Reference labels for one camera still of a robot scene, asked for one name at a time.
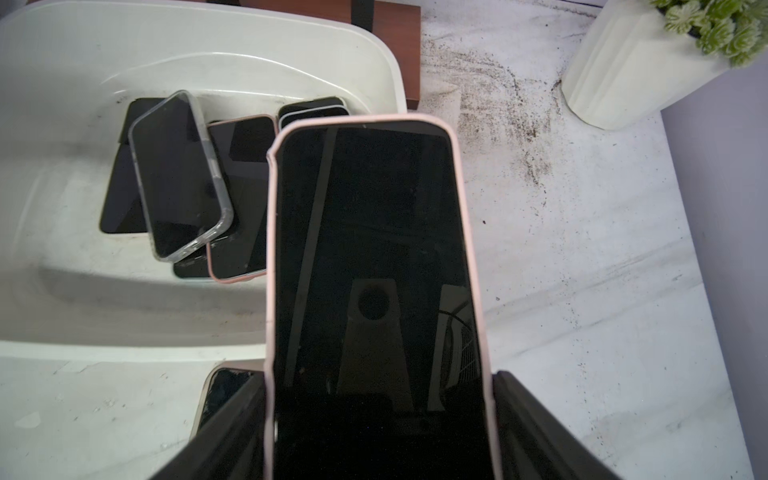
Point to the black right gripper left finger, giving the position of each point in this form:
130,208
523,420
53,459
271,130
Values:
231,444

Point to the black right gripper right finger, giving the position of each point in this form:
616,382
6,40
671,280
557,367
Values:
533,444

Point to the black phone tan case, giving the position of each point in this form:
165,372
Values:
220,385

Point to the black phone grey case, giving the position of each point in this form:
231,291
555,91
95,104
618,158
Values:
377,359

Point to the white plastic storage box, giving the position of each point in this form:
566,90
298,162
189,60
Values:
69,70

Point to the black phone pink case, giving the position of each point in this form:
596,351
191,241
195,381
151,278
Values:
241,144

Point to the black phone clear case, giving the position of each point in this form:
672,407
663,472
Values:
184,195

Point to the black bare phone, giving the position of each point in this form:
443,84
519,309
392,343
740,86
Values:
122,211

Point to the green plant white pot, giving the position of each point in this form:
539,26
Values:
640,57

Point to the brown wooden tiered stand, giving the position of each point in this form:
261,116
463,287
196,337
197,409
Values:
398,25

